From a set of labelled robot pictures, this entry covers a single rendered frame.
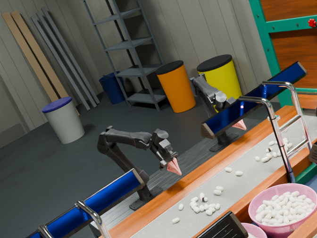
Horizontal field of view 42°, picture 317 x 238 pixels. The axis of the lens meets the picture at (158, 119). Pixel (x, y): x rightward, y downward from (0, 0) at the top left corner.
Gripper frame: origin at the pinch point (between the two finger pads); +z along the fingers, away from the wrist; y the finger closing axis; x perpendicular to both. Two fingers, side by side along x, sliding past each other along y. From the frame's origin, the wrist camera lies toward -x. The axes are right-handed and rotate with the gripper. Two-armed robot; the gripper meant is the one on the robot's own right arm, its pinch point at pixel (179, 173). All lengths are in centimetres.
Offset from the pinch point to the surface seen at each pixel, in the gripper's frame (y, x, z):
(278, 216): 7, -24, 46
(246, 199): 7.8, -14.4, 31.5
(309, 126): 71, -1, 20
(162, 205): -13.7, 8.4, 4.9
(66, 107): 70, 290, -287
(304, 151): 46, -14, 31
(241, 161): 31.6, 5.7, 11.5
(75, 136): 64, 325, -261
